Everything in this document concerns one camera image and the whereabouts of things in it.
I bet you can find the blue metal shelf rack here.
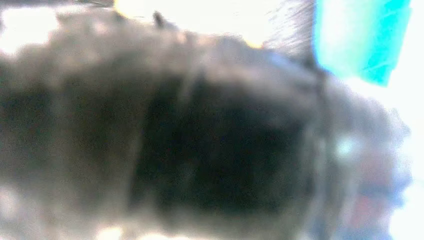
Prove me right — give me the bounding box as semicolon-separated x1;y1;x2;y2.
312;0;413;88

